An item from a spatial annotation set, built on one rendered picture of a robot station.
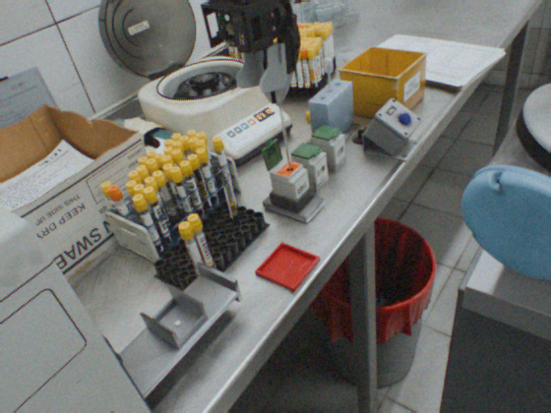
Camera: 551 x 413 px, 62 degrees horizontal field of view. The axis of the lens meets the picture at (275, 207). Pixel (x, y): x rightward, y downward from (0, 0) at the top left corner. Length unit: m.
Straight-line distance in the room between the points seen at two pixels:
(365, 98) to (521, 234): 0.62
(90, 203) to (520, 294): 0.60
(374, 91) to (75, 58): 0.63
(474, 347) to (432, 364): 0.89
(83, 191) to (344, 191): 0.42
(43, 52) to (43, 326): 0.75
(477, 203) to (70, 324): 0.35
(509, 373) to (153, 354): 0.47
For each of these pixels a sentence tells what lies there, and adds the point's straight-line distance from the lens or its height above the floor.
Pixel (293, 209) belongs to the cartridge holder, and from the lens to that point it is 0.73.
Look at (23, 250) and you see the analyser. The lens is 0.37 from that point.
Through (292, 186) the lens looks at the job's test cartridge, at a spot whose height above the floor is 0.94.
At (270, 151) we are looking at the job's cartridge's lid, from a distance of 0.72.
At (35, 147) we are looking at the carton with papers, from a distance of 1.01.
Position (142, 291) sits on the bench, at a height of 0.87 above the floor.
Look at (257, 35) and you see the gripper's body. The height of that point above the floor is 1.18.
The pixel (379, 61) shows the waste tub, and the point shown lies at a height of 0.94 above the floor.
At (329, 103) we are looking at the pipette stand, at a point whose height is 0.97.
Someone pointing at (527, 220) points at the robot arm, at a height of 1.10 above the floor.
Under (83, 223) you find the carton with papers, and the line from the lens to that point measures 0.76.
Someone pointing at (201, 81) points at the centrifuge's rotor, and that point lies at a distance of 0.98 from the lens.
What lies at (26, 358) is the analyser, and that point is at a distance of 0.41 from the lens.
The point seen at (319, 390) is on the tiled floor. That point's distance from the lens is 1.55.
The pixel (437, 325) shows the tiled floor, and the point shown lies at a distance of 1.69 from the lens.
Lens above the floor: 1.35
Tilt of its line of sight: 38 degrees down
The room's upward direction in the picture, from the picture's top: 11 degrees counter-clockwise
